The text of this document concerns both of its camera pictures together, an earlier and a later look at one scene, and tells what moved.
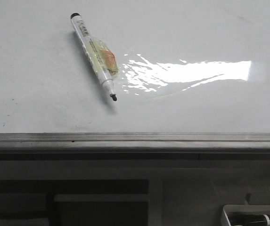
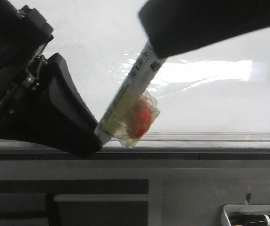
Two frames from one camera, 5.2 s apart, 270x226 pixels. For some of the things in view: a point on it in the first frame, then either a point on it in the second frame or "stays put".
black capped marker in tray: [254, 218] stays put
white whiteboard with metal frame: [196, 80] stays put
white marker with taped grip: [103, 60] -> [132, 110]
